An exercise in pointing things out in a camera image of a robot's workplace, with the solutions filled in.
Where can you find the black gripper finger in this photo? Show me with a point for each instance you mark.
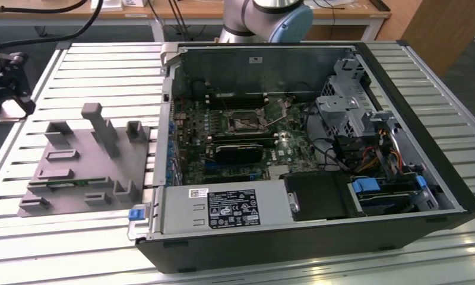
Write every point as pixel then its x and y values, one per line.
pixel 28 107

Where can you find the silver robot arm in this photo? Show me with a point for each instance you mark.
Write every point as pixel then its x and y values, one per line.
pixel 260 17

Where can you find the black RAM slot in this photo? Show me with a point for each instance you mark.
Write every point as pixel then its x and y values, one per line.
pixel 243 142
pixel 242 137
pixel 238 96
pixel 238 104

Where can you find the CPU socket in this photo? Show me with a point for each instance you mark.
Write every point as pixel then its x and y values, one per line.
pixel 246 121

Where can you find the grey parts rack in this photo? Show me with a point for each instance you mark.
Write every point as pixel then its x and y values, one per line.
pixel 91 166

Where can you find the green RAM stick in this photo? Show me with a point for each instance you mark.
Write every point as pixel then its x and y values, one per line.
pixel 63 184

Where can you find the white box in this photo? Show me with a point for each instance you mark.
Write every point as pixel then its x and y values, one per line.
pixel 112 4

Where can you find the blue case latch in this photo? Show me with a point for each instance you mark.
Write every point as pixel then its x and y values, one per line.
pixel 139 215

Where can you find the silver power supply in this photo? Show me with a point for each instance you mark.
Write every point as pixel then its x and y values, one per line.
pixel 182 213

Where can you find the wooden desk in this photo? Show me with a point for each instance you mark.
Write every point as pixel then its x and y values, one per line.
pixel 206 9

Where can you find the black graphics card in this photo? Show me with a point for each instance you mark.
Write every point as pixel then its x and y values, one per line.
pixel 239 154

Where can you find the silver chipset heat sink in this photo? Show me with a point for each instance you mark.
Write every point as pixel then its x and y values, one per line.
pixel 279 172

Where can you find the green motherboard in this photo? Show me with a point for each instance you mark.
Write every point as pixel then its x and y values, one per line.
pixel 296 148

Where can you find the black PC case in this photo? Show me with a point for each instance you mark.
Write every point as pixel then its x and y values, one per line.
pixel 260 255

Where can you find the silver disk bay cage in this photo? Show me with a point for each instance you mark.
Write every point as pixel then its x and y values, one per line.
pixel 337 104

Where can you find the black plastic shroud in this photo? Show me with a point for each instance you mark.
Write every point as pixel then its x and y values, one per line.
pixel 320 196

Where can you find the hard disk in blue carrier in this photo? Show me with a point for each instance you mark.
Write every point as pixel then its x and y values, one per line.
pixel 366 185

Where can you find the blue plastic clip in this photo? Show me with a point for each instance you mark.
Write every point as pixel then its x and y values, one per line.
pixel 421 182

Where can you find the wooden cabinet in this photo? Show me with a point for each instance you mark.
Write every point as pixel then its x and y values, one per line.
pixel 447 29

